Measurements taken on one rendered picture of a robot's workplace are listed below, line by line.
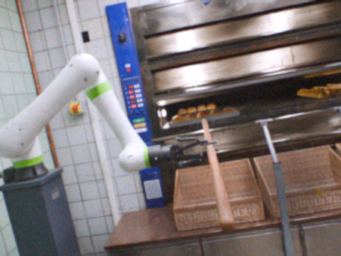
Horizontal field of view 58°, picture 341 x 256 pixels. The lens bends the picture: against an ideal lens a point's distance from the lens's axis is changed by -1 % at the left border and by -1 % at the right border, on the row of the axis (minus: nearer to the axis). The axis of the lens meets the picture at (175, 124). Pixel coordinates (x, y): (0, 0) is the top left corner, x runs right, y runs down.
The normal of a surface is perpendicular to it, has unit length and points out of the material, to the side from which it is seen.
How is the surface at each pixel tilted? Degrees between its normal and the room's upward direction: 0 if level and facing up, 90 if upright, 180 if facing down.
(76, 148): 90
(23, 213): 90
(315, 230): 91
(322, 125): 70
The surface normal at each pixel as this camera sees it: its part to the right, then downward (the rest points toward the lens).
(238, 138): -0.14, -0.21
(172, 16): -0.06, 0.16
